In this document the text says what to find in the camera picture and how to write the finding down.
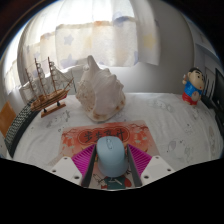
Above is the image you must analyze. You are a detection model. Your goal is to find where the wooden model sailing ship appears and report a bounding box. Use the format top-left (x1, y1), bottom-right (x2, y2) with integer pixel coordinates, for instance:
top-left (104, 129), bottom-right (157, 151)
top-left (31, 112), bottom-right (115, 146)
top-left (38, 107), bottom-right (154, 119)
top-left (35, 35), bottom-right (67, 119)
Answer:
top-left (23, 56), bottom-right (75, 119)

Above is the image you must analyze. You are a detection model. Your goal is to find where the orange wooden chair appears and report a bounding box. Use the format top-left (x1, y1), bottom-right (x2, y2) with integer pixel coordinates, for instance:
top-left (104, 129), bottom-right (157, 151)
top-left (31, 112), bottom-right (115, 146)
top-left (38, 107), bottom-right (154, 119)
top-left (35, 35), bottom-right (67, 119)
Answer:
top-left (0, 101), bottom-right (17, 138)

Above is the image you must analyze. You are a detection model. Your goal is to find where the cartoon boy figure clock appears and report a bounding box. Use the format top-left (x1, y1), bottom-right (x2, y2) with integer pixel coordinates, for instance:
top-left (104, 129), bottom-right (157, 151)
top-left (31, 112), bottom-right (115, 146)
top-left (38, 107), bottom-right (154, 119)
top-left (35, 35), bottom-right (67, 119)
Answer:
top-left (181, 66), bottom-right (206, 106)

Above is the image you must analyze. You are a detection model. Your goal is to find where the white star-print curtain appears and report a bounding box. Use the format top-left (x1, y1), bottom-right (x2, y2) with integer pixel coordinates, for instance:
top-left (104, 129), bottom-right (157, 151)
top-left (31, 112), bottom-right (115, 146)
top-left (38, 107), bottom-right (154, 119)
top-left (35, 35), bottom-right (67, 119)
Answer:
top-left (4, 0), bottom-right (161, 94)

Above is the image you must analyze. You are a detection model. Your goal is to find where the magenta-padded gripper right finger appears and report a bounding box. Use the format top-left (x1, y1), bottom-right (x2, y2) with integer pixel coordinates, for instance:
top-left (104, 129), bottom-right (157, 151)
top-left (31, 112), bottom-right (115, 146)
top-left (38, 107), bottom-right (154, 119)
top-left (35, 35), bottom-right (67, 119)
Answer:
top-left (125, 143), bottom-right (176, 187)

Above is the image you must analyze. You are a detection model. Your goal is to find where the large white conch shell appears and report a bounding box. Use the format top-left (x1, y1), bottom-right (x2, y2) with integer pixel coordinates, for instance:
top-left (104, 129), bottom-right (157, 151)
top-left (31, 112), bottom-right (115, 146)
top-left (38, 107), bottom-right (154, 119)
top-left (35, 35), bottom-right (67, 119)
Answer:
top-left (75, 54), bottom-right (127, 123)

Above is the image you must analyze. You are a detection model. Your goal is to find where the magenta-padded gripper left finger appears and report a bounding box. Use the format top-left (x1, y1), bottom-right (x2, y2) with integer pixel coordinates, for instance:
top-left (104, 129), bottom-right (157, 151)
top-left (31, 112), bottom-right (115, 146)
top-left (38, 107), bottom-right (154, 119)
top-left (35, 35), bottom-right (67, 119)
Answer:
top-left (49, 143), bottom-right (98, 188)

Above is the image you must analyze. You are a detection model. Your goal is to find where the red printed mouse pad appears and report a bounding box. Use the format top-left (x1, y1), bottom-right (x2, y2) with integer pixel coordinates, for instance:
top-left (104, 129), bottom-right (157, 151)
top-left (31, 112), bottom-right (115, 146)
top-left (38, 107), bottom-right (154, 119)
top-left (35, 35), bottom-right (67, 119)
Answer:
top-left (59, 119), bottom-right (161, 192)

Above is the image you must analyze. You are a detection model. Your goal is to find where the black keyboard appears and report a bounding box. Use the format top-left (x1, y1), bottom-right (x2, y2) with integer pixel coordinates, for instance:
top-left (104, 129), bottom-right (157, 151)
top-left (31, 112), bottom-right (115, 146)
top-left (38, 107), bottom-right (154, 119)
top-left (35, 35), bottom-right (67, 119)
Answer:
top-left (3, 98), bottom-right (43, 158)

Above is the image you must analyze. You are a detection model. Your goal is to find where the light blue computer mouse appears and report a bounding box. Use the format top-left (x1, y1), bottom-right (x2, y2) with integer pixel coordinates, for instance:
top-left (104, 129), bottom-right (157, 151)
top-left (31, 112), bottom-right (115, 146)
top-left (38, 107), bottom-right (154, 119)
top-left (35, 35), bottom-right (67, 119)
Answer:
top-left (95, 135), bottom-right (130, 178)

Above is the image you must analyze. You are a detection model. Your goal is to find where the white wall shelf unit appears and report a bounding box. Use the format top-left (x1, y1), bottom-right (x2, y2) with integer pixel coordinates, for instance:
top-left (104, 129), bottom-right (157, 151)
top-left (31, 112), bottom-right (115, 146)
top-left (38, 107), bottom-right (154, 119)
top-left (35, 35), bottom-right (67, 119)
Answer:
top-left (186, 19), bottom-right (224, 88)

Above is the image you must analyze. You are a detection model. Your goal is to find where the white printed tablecloth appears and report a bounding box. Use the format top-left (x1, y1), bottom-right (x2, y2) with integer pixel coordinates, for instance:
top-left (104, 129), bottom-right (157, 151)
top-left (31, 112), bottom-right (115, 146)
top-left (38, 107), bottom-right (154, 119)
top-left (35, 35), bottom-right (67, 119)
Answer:
top-left (6, 91), bottom-right (224, 192)

